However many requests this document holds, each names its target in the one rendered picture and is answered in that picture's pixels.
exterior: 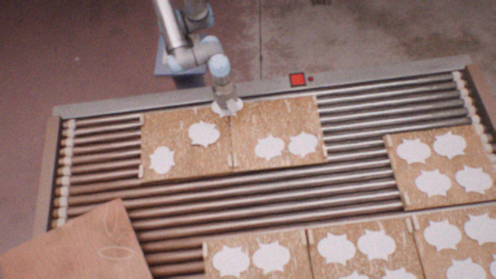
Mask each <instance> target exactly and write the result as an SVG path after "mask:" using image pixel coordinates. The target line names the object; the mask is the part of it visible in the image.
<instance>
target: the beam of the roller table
mask: <svg viewBox="0 0 496 279"><path fill-rule="evenodd" d="M468 64H473V63H472V60H471V59H470V55H469V54H464V55H457V56H451V57H439V58H432V59H425V60H413V61H407V62H400V63H393V64H381V65H374V66H368V67H355V69H349V70H342V71H330V72H323V73H316V74H305V80H306V84H307V85H306V86H302V87H295V88H291V85H290V81H289V77H278V78H271V79H265V80H259V81H246V82H240V83H233V84H234V85H235V86H236V93H237V98H239V99H243V98H255V97H262V96H268V95H281V94H287V93H294V92H301V91H313V89H315V90H320V88H332V87H339V86H346V85H352V84H365V83H371V82H378V81H390V80H397V79H403V78H416V77H422V76H429V75H436V74H448V73H451V72H454V71H459V72H461V71H463V69H464V68H465V66H466V65H468ZM308 77H313V78H314V80H313V81H311V82H310V81H308ZM210 102H214V98H213V94H212V87H211V86H208V87H201V88H189V89H182V91H169V92H163V93H156V94H149V95H137V96H130V97H124V98H111V99H105V100H98V101H92V102H79V103H73V104H66V105H55V106H54V107H53V116H57V115H60V116H61V118H62V119H63V120H64V121H69V120H70V119H87V118H94V117H101V116H107V115H120V114H126V113H133V112H145V111H152V110H159V109H165V108H171V107H178V106H185V105H197V104H204V103H210Z"/></svg>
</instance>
